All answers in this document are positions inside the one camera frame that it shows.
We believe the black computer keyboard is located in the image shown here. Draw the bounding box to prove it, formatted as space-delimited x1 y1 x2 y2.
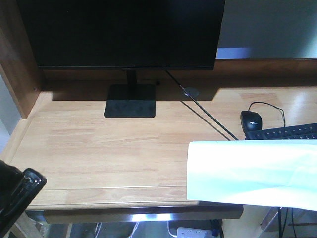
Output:
245 123 317 140

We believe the black computer monitor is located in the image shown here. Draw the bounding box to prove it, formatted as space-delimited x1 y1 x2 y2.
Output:
17 0 225 118

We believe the wooden desk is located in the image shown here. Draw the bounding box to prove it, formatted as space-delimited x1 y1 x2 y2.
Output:
0 0 317 223

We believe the black mouse cable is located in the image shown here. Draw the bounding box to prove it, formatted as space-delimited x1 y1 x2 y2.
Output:
248 101 286 128

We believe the white power strip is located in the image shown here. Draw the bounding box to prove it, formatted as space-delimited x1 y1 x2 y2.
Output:
176 227 216 238

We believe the black computer mouse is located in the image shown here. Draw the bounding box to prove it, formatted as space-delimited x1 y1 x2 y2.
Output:
240 111 263 133

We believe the black orange stapler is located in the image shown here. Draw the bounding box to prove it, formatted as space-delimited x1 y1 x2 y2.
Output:
0 161 47 237

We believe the black monitor cable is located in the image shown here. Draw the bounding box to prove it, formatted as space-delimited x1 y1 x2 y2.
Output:
165 70 240 141

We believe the white paper sheet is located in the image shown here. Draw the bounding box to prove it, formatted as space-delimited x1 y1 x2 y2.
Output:
187 139 317 211

